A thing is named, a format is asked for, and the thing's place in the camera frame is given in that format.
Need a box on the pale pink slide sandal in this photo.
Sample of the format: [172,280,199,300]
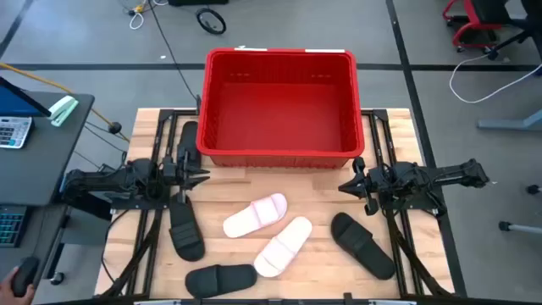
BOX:
[222,192,289,239]
[252,215,313,279]

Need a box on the black slide sandal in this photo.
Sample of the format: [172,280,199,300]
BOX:
[329,212,397,281]
[184,263,258,299]
[168,192,207,263]
[177,120,203,169]

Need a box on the large red plastic bin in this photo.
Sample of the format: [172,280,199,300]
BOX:
[196,47,366,169]

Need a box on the long white floor cable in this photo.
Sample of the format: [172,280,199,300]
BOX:
[448,53,542,105]

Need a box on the white cable with yellow plug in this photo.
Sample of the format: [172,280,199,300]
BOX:
[128,0,170,31]

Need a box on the dark grey desk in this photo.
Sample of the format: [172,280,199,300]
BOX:
[0,91,96,305]

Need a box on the black computer monitor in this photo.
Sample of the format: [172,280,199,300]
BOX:
[0,75,53,119]

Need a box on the coiled black cable ring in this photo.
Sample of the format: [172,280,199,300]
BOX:
[195,7,227,36]

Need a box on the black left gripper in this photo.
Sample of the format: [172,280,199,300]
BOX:
[159,145,212,204]

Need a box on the black office chair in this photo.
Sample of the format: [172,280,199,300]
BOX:
[486,0,542,77]

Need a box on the grey desk foot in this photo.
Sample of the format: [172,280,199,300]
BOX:
[477,108,542,131]

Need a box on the backlit computer keyboard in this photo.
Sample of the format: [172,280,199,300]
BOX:
[0,206,27,248]

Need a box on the black computer mouse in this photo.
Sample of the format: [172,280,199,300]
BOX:
[10,255,41,298]

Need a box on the black floor cable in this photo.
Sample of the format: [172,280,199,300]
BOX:
[146,0,200,107]

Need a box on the red frame chair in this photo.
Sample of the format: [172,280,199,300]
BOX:
[442,0,505,54]

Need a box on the grey leg with black caster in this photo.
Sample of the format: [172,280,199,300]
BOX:
[498,219,542,236]

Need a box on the person's hand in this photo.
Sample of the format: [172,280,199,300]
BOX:
[0,266,36,305]

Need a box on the yellow floor cable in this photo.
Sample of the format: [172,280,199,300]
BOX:
[0,62,130,143]

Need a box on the black aluminium table frame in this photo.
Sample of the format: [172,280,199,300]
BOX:
[95,108,456,305]

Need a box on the mint green stapler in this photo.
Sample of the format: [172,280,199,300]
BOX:
[47,95,80,128]

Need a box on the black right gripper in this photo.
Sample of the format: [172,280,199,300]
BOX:
[337,155,384,217]

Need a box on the grey desk calculator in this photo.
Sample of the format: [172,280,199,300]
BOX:
[0,116,34,150]

